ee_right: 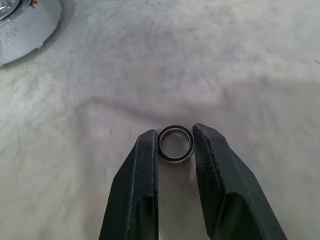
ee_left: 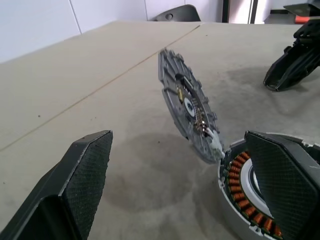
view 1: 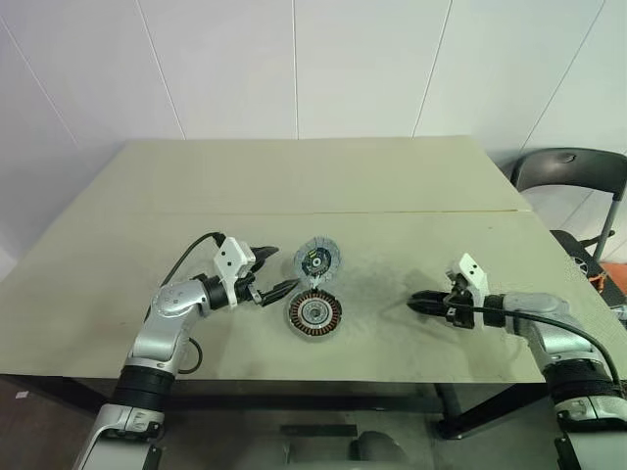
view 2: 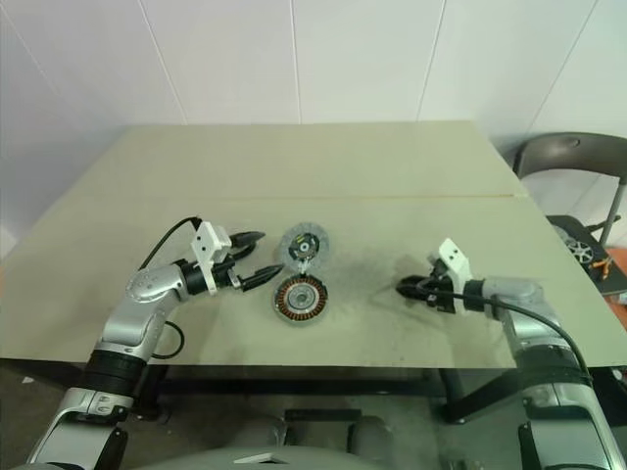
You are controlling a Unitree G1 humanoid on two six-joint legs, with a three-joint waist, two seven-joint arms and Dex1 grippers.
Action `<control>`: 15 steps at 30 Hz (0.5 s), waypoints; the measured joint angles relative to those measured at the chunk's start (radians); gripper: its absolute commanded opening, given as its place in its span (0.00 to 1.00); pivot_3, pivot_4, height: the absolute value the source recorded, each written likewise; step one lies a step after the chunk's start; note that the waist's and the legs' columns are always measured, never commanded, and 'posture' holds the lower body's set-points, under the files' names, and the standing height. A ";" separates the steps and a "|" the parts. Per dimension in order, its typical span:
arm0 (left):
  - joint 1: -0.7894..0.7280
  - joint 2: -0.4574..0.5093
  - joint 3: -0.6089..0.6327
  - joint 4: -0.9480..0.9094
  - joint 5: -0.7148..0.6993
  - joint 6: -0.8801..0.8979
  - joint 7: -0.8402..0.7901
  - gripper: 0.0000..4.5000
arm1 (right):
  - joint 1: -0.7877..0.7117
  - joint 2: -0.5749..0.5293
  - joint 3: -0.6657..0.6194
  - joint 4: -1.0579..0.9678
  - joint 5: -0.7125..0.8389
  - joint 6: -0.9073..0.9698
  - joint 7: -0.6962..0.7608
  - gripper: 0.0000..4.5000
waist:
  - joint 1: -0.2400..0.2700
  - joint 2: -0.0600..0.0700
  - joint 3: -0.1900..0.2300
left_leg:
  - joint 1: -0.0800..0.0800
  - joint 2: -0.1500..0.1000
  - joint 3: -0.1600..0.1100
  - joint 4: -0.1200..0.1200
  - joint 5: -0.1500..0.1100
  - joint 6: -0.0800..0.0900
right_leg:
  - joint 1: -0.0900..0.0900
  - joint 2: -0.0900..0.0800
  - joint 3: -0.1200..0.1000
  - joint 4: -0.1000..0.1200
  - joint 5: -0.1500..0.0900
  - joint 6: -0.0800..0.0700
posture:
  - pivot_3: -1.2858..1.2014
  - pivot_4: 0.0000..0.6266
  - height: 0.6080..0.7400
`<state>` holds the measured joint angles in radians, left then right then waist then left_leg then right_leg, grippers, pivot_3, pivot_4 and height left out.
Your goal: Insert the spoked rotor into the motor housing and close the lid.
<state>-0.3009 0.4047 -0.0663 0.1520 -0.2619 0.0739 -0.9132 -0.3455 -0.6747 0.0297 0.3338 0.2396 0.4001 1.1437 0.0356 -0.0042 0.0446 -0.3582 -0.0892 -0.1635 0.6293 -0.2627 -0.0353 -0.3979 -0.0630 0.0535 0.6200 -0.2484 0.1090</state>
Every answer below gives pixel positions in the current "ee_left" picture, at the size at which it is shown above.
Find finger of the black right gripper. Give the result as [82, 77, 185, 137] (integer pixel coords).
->
[263, 45, 320, 89]
[276, 63, 320, 92]

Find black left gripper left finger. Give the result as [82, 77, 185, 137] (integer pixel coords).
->
[0, 129, 114, 240]

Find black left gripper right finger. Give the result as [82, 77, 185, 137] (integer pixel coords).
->
[244, 130, 320, 240]

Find silver round motor lid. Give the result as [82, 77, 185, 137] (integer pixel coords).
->
[157, 48, 227, 165]

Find silver motor housing copper coils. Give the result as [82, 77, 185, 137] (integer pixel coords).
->
[216, 133, 320, 240]

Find dark grey chair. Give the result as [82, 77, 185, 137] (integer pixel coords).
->
[153, 4, 202, 23]

